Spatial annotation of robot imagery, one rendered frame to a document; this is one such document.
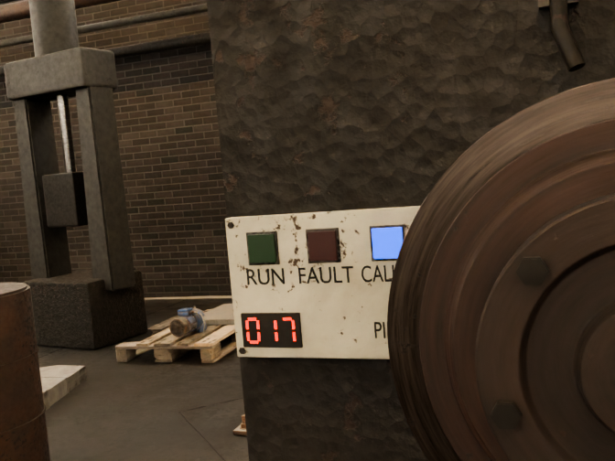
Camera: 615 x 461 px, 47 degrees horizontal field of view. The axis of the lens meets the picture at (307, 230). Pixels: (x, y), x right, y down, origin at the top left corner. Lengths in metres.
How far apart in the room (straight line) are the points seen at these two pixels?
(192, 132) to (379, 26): 6.93
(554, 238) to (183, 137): 7.30
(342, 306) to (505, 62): 0.34
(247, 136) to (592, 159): 0.44
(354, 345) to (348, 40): 0.36
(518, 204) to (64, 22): 5.84
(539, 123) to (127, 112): 7.62
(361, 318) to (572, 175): 0.34
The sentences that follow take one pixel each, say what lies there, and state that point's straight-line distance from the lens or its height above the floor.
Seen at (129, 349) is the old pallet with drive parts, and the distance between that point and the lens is 5.47.
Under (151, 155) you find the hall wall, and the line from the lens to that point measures 8.01.
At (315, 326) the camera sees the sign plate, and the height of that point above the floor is 1.10.
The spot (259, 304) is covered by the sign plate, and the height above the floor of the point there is 1.13.
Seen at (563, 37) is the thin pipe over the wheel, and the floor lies 1.41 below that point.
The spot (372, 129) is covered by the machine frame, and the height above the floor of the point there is 1.33.
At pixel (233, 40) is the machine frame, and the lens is 0.92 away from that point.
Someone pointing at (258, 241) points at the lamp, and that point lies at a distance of 0.88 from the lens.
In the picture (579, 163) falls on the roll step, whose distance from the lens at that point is 0.65.
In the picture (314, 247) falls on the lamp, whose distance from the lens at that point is 0.85.
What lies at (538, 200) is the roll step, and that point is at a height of 1.25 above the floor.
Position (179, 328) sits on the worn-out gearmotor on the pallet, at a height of 0.23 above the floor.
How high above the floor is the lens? 1.29
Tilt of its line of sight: 5 degrees down
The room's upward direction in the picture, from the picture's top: 5 degrees counter-clockwise
